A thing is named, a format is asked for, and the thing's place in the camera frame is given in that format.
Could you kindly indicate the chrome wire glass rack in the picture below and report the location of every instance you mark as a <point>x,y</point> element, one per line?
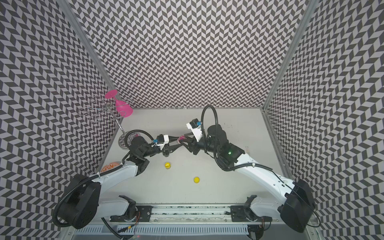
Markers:
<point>102,110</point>

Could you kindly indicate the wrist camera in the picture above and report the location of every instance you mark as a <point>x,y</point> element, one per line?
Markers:
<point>161,141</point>
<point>195,126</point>

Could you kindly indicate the yellow paint jar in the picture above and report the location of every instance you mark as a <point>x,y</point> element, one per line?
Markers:
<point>167,165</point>

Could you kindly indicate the pink plastic wine glass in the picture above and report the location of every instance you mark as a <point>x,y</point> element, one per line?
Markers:
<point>123,108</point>

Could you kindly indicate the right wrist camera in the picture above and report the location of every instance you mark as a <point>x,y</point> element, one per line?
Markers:
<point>195,126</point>

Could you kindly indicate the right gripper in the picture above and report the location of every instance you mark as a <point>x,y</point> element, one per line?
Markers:
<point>194,144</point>

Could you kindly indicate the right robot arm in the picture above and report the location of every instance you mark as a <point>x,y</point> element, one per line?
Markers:
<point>292,201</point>

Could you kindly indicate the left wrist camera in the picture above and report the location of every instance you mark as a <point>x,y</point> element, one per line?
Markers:
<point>161,141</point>

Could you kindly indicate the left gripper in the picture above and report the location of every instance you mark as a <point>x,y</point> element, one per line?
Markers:
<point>170,149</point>

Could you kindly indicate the orange patterned plate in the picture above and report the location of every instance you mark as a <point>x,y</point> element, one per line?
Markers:
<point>109,166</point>

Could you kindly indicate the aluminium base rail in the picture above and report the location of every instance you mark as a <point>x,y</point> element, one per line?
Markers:
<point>195,213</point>

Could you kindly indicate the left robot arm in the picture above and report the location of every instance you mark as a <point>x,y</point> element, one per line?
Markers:
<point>81,202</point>

